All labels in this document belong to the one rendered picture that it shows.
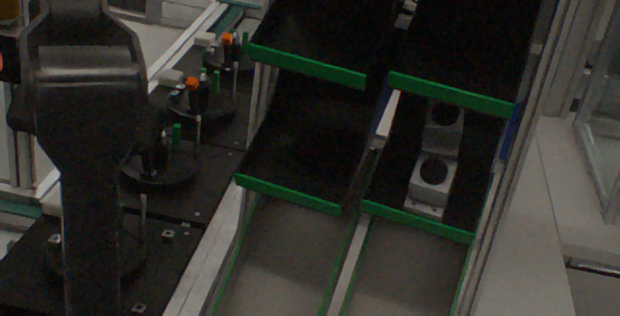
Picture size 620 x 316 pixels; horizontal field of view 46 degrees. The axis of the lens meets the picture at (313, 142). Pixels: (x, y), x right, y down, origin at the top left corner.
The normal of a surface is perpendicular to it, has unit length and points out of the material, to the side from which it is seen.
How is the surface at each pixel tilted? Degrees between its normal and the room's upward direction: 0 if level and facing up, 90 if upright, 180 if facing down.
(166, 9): 90
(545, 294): 0
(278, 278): 45
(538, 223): 0
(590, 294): 90
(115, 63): 31
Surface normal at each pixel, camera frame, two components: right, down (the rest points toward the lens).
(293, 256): -0.13, -0.32
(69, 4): 0.33, -0.38
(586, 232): 0.14, -0.86
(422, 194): -0.36, 0.74
